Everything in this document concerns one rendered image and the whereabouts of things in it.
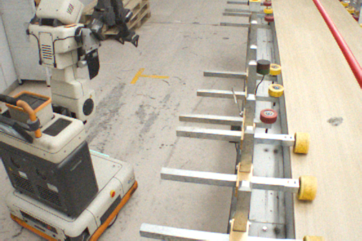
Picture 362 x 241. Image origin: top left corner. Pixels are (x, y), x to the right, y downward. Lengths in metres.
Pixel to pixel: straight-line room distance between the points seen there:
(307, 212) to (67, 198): 1.21
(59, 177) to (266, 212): 1.00
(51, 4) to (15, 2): 2.01
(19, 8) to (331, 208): 3.42
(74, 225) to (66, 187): 0.26
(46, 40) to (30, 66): 2.21
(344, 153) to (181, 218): 1.22
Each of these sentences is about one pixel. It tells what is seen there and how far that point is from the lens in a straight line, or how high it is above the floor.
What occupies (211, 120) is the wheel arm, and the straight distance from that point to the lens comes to 1.61.
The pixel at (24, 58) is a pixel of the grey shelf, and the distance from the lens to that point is 4.07.
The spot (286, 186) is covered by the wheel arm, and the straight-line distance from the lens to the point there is 1.15.
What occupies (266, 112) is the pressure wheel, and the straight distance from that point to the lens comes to 1.59.
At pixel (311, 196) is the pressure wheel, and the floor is 0.94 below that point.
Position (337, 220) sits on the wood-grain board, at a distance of 1.18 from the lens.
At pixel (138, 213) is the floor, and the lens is 2.33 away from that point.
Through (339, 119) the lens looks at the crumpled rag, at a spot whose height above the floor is 0.92.
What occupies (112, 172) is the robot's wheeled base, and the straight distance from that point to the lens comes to 2.23.
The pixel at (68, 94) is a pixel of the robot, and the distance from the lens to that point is 1.99.
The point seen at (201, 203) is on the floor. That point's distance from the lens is 2.37.
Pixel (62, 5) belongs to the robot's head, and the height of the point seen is 1.34.
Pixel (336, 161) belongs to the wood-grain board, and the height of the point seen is 0.90.
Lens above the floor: 1.75
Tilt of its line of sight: 32 degrees down
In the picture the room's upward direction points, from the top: 2 degrees counter-clockwise
